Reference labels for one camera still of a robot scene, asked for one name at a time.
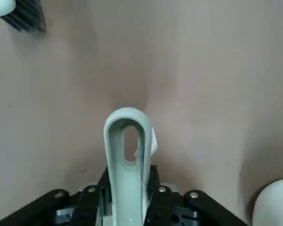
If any white dustpan label tag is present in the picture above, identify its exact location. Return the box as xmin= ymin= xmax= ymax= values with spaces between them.
xmin=133 ymin=127 xmax=159 ymax=158

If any beige hand brush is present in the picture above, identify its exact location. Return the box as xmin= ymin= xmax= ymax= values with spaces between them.
xmin=0 ymin=0 xmax=47 ymax=33

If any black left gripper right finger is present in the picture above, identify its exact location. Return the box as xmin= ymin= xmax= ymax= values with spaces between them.
xmin=144 ymin=165 xmax=248 ymax=226

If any beige bin with flip lid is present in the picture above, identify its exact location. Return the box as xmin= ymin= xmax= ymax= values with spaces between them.
xmin=251 ymin=178 xmax=283 ymax=226

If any pale grey plastic dustpan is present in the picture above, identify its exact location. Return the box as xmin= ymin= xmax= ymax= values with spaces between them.
xmin=103 ymin=107 xmax=154 ymax=226

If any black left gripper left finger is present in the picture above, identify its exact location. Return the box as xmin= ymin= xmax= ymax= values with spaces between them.
xmin=0 ymin=166 xmax=113 ymax=226

